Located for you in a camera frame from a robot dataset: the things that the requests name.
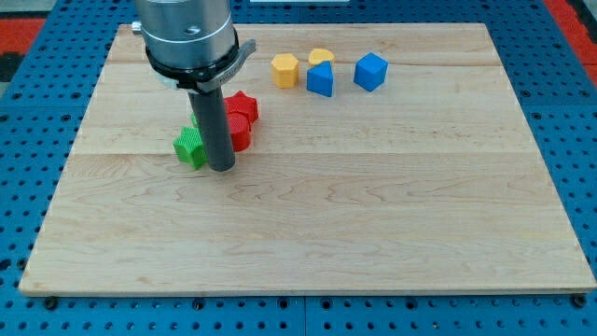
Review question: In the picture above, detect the blue triangle block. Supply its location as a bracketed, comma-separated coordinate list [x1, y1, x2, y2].
[306, 61, 334, 97]

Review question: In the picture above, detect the red star block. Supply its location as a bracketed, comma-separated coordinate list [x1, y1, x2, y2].
[224, 91, 259, 125]

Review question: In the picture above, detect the green star block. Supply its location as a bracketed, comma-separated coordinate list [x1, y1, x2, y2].
[173, 117, 208, 170]

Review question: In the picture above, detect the yellow heart block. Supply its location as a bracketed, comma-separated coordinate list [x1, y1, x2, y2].
[308, 49, 336, 67]

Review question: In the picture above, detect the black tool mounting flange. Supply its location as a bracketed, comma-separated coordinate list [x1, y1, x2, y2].
[146, 39, 257, 93]

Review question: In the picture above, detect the red circle block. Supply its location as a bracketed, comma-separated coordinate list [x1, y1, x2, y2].
[227, 113, 252, 152]

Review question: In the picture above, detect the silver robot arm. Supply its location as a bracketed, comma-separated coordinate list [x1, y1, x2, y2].
[134, 0, 257, 172]

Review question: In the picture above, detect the yellow hexagon block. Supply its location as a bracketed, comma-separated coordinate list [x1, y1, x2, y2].
[271, 53, 299, 89]

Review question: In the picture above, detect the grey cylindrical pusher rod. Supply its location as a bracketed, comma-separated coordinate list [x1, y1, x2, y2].
[188, 89, 235, 172]

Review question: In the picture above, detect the wooden board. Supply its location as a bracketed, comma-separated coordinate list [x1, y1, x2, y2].
[20, 23, 596, 297]

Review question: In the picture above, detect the blue cube block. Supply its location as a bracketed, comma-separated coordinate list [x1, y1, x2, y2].
[354, 52, 388, 91]

